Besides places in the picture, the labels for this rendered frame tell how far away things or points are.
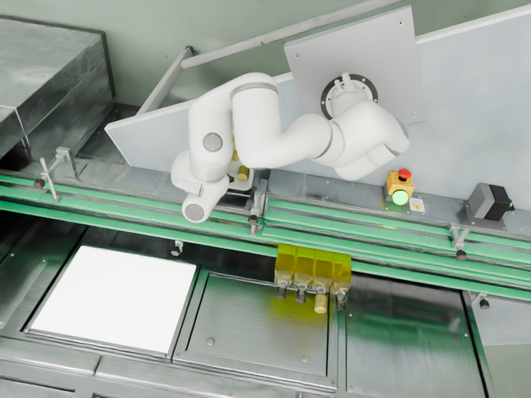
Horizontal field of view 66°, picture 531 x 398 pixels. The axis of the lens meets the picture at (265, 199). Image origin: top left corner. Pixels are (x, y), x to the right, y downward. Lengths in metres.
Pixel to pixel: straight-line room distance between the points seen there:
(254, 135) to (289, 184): 0.63
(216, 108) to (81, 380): 0.84
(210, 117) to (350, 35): 0.47
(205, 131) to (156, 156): 0.69
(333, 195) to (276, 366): 0.54
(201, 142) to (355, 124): 0.29
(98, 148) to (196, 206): 1.00
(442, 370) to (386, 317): 0.22
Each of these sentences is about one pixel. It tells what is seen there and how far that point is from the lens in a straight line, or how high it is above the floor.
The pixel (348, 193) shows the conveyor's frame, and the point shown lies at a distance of 1.32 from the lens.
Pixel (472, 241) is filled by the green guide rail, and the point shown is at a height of 0.92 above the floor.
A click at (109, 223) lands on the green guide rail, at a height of 0.95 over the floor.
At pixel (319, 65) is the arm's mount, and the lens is 1.13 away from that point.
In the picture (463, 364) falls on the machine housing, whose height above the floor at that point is 1.16.
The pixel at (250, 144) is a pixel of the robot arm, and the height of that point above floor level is 1.26.
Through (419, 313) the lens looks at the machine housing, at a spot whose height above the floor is 1.00.
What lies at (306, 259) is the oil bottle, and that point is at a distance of 1.27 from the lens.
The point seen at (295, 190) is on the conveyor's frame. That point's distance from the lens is 1.29.
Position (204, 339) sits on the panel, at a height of 1.25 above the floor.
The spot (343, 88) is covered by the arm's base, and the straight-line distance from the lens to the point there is 1.14.
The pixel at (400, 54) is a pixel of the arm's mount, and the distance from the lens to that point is 1.14.
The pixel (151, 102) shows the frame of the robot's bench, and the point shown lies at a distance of 1.60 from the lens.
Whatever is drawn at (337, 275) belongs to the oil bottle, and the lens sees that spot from 1.25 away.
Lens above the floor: 1.81
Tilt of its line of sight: 47 degrees down
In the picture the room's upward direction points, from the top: 168 degrees counter-clockwise
